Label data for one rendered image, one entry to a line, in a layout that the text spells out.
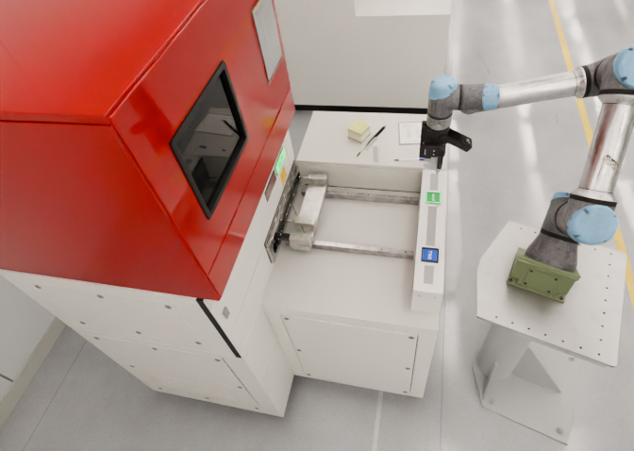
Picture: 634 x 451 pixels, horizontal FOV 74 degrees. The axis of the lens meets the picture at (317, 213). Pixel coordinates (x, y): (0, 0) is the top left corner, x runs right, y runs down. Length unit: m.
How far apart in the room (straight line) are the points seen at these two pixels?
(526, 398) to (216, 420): 1.49
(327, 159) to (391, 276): 0.56
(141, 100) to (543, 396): 2.11
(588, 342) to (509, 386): 0.81
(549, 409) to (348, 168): 1.43
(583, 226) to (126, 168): 1.15
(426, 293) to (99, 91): 1.06
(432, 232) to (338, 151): 0.56
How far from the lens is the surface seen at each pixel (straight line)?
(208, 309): 1.20
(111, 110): 0.75
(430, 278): 1.42
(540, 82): 1.48
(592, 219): 1.36
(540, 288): 1.60
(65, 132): 0.82
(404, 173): 1.75
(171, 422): 2.45
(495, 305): 1.57
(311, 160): 1.79
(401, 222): 1.73
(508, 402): 2.32
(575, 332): 1.60
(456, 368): 2.34
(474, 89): 1.31
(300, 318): 1.59
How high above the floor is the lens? 2.17
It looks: 49 degrees down
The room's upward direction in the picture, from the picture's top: 11 degrees counter-clockwise
